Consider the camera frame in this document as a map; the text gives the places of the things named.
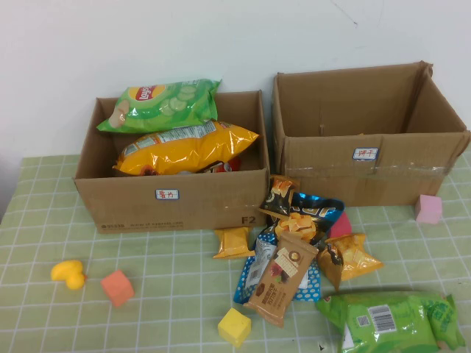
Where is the small yellow snack pack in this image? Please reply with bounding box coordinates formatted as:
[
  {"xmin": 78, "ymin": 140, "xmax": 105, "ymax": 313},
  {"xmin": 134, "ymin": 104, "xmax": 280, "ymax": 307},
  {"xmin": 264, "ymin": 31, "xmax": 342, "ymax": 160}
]
[{"xmin": 212, "ymin": 227, "xmax": 257, "ymax": 260}]

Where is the small black orange snack pack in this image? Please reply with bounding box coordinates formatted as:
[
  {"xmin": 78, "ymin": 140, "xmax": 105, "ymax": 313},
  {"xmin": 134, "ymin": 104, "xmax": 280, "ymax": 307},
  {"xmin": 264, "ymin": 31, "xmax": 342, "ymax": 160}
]
[{"xmin": 259, "ymin": 175, "xmax": 300, "ymax": 218}]

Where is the large taped cardboard box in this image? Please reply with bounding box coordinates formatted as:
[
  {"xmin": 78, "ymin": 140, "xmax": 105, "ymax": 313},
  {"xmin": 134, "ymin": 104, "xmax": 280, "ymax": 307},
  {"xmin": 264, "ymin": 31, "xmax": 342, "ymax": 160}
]
[{"xmin": 271, "ymin": 61, "xmax": 471, "ymax": 207}]

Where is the yellow rubber duck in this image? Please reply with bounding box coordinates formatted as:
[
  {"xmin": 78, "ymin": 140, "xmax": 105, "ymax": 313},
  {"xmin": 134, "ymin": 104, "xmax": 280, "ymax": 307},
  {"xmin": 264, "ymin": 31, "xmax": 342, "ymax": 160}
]
[{"xmin": 50, "ymin": 260, "xmax": 88, "ymax": 291}]

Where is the cardboard box with F2 print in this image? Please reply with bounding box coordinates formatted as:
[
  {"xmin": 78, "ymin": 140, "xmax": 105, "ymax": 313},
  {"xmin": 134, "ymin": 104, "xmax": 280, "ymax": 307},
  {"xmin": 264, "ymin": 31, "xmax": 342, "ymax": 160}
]
[{"xmin": 72, "ymin": 90, "xmax": 272, "ymax": 235}]

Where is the brown biscuit package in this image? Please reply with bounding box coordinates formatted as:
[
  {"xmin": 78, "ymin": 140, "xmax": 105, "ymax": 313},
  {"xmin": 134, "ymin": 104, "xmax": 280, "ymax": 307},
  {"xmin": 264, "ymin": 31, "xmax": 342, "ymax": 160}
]
[{"xmin": 243, "ymin": 231, "xmax": 319, "ymax": 329}]

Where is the blue polka dot snack bag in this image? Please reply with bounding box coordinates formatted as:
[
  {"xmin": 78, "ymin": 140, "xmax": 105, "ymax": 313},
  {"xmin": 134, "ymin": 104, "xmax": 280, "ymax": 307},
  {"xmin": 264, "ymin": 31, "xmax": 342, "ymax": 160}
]
[{"xmin": 233, "ymin": 235, "xmax": 323, "ymax": 305}]

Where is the yellow chip bag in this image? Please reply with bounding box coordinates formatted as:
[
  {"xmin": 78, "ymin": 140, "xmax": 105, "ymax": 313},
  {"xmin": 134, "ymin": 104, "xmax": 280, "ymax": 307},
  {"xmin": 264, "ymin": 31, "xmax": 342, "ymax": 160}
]
[{"xmin": 112, "ymin": 120, "xmax": 261, "ymax": 177}]

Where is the green checked tablecloth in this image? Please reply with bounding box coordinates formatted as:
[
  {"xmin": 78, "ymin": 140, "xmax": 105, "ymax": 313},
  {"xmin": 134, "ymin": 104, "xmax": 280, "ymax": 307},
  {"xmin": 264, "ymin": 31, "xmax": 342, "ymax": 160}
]
[{"xmin": 0, "ymin": 145, "xmax": 471, "ymax": 353}]

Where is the red foam block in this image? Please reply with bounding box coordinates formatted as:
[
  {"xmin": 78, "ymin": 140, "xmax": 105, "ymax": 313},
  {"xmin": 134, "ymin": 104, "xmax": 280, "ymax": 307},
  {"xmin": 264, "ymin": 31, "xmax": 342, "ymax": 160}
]
[{"xmin": 327, "ymin": 211, "xmax": 353, "ymax": 240}]

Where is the pink foam cube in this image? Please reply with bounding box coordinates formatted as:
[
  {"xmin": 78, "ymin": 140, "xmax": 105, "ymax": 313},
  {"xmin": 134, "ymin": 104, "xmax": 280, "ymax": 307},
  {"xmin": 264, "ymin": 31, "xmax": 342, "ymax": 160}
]
[{"xmin": 414, "ymin": 194, "xmax": 443, "ymax": 225}]

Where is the green Lay's chip bag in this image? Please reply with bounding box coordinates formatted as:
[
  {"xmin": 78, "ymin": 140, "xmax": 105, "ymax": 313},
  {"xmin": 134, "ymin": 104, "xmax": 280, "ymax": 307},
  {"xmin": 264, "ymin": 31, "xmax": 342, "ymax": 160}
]
[{"xmin": 96, "ymin": 77, "xmax": 222, "ymax": 134}]

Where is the orange foam cube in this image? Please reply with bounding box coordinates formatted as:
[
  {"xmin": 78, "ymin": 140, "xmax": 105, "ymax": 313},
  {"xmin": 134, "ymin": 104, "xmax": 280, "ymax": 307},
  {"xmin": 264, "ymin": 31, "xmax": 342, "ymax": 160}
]
[{"xmin": 100, "ymin": 269, "xmax": 135, "ymax": 308}]

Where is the red snack pack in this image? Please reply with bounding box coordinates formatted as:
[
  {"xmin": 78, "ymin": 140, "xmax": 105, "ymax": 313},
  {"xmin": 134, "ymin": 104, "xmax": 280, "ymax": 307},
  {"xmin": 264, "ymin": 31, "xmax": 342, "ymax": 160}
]
[{"xmin": 200, "ymin": 156, "xmax": 243, "ymax": 174}]

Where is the dark blue chip bag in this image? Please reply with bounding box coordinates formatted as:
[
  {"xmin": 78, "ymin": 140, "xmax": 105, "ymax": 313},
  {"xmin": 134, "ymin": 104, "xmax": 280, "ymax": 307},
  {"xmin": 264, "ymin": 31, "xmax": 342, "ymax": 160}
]
[{"xmin": 263, "ymin": 190, "xmax": 346, "ymax": 247}]

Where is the yellow foam cube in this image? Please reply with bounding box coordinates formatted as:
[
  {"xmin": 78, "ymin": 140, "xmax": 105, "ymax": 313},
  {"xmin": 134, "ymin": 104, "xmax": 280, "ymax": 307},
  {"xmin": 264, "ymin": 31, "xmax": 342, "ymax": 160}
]
[{"xmin": 217, "ymin": 307, "xmax": 252, "ymax": 349}]

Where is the large green snack bag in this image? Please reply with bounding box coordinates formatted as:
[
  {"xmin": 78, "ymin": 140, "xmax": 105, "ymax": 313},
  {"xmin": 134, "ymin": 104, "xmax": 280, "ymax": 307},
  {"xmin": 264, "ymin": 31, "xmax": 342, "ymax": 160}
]
[{"xmin": 315, "ymin": 290, "xmax": 467, "ymax": 353}]

